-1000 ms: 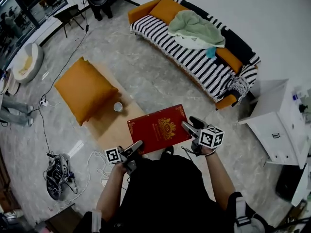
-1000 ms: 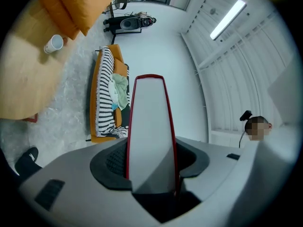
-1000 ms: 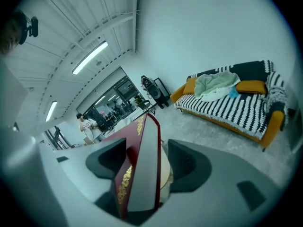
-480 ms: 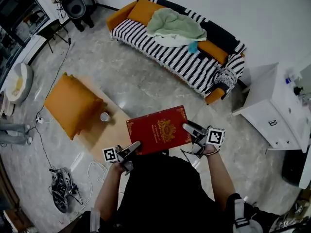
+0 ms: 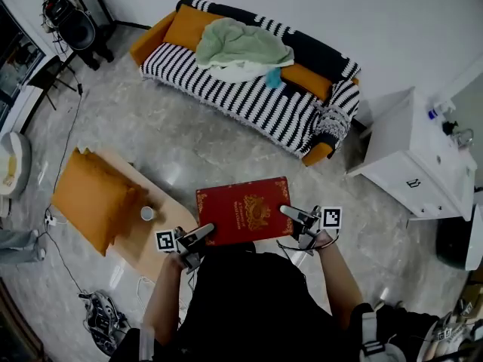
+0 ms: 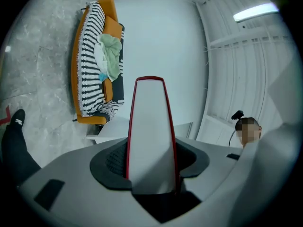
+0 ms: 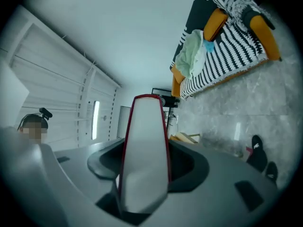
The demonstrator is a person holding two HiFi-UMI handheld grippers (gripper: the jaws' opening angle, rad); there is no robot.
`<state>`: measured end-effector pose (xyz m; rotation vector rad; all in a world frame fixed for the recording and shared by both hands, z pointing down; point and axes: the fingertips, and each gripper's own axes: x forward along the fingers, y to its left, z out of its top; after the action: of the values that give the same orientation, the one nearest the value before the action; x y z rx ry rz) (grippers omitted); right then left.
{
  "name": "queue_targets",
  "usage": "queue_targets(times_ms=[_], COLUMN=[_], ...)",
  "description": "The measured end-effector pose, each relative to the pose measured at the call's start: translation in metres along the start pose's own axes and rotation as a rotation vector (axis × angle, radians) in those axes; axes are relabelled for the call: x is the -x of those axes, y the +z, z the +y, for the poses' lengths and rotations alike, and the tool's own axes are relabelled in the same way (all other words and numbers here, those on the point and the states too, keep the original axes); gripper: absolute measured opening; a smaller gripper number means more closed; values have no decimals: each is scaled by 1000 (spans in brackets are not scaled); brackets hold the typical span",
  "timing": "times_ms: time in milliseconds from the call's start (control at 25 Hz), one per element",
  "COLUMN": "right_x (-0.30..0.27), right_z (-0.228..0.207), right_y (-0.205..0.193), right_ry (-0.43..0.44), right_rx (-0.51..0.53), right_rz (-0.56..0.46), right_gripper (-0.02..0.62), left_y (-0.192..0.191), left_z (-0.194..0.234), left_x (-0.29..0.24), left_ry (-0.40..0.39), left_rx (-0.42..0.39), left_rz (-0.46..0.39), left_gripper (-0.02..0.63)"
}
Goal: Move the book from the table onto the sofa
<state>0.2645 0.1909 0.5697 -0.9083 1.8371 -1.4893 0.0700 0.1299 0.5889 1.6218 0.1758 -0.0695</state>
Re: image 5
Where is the black waste bin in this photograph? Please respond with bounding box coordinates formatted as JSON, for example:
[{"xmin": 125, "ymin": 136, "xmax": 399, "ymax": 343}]
[{"xmin": 435, "ymin": 204, "xmax": 483, "ymax": 272}]

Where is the teal cloth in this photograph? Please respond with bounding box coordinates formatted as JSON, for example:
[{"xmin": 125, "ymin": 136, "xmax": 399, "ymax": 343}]
[{"xmin": 264, "ymin": 66, "xmax": 284, "ymax": 90}]

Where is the orange sofa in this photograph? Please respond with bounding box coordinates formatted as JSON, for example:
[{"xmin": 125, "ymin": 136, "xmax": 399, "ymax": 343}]
[{"xmin": 129, "ymin": 0, "xmax": 362, "ymax": 168}]

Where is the green knitted blanket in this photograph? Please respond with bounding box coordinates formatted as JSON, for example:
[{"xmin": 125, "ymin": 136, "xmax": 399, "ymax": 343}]
[{"xmin": 194, "ymin": 16, "xmax": 296, "ymax": 85}]

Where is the clear glass jar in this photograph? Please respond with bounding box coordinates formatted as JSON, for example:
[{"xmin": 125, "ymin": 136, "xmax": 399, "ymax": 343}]
[{"xmin": 452, "ymin": 127, "xmax": 475, "ymax": 149}]

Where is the black floor cable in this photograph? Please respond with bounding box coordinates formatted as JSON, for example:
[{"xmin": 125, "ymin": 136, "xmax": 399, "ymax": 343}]
[{"xmin": 37, "ymin": 83, "xmax": 85, "ymax": 293}]

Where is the black framed glass door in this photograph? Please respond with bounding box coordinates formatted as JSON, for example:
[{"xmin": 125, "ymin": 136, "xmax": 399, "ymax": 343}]
[{"xmin": 74, "ymin": 0, "xmax": 116, "ymax": 29}]

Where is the black backpack rig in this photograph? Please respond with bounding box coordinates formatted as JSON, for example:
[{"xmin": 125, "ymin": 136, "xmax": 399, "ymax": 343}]
[{"xmin": 40, "ymin": 0, "xmax": 78, "ymax": 34}]

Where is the round wooden coffee table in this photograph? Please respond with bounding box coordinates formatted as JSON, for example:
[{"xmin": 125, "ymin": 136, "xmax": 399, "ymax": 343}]
[{"xmin": 73, "ymin": 147, "xmax": 200, "ymax": 283}]

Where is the clear bottle with blue cap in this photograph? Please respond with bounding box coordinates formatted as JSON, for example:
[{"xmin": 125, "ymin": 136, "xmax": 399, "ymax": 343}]
[{"xmin": 427, "ymin": 100, "xmax": 457, "ymax": 121}]

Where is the black framed glass partition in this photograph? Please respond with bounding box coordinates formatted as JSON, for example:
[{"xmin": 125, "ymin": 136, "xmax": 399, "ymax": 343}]
[{"xmin": 0, "ymin": 0, "xmax": 48, "ymax": 135}]

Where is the dark wooden cabinet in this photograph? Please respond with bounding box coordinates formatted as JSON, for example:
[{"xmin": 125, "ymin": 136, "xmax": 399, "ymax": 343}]
[{"xmin": 0, "ymin": 277, "xmax": 46, "ymax": 362}]

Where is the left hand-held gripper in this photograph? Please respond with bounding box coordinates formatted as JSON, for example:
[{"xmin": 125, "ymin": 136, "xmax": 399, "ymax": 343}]
[{"xmin": 154, "ymin": 222, "xmax": 216, "ymax": 275}]

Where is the black white striped blanket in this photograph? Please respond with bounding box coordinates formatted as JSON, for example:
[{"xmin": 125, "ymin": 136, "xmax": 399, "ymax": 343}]
[{"xmin": 139, "ymin": 0, "xmax": 362, "ymax": 158}]

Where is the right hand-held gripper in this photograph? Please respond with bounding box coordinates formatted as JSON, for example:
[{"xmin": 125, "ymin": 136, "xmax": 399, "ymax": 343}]
[{"xmin": 279, "ymin": 204, "xmax": 343, "ymax": 256}]

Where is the person's left forearm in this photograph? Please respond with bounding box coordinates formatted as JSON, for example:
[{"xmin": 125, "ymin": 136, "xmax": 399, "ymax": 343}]
[{"xmin": 142, "ymin": 250, "xmax": 189, "ymax": 348}]

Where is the grey harness shoulder strap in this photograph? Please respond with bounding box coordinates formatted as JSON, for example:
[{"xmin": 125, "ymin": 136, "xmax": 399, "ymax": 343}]
[
  {"xmin": 358, "ymin": 309, "xmax": 401, "ymax": 362},
  {"xmin": 138, "ymin": 326, "xmax": 156, "ymax": 362}
]

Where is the red book with gold print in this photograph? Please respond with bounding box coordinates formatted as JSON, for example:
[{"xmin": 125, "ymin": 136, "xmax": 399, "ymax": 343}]
[{"xmin": 195, "ymin": 176, "xmax": 294, "ymax": 247}]

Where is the dark side chair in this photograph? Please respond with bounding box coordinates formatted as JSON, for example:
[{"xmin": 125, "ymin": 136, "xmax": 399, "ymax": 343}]
[{"xmin": 26, "ymin": 55, "xmax": 85, "ymax": 112}]

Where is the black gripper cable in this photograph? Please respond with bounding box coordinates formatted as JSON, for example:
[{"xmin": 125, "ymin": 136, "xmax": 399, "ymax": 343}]
[{"xmin": 276, "ymin": 228, "xmax": 340, "ymax": 267}]

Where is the black round chair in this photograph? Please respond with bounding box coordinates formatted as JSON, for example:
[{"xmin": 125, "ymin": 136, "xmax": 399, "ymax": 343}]
[{"xmin": 62, "ymin": 8, "xmax": 98, "ymax": 52}]

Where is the white cabinet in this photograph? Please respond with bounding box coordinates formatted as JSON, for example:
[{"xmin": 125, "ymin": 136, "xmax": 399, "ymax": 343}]
[{"xmin": 346, "ymin": 86, "xmax": 479, "ymax": 221}]

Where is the orange sofa cushion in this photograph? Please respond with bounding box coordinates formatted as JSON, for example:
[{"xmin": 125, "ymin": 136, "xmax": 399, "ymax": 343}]
[
  {"xmin": 162, "ymin": 4, "xmax": 227, "ymax": 53},
  {"xmin": 278, "ymin": 61, "xmax": 334, "ymax": 104}
]

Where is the white round pouf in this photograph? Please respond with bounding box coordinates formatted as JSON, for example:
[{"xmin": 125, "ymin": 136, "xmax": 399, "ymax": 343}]
[{"xmin": 0, "ymin": 131, "xmax": 33, "ymax": 200}]

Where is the black white gear pile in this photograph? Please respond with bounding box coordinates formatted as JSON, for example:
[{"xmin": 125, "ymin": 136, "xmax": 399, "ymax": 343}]
[{"xmin": 78, "ymin": 290, "xmax": 128, "ymax": 356}]

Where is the person's right forearm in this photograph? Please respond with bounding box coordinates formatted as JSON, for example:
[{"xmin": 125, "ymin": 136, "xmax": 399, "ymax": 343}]
[{"xmin": 315, "ymin": 230, "xmax": 365, "ymax": 331}]

